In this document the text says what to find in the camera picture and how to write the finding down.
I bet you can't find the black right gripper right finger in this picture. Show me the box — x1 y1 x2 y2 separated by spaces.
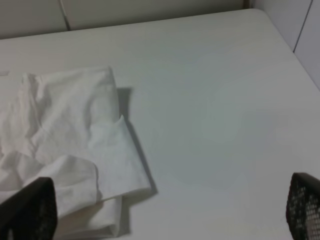
285 172 320 240

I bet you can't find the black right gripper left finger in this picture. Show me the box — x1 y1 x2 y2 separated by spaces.
0 177 58 240

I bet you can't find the white short sleeve shirt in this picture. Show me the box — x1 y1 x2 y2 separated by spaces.
0 67 151 240

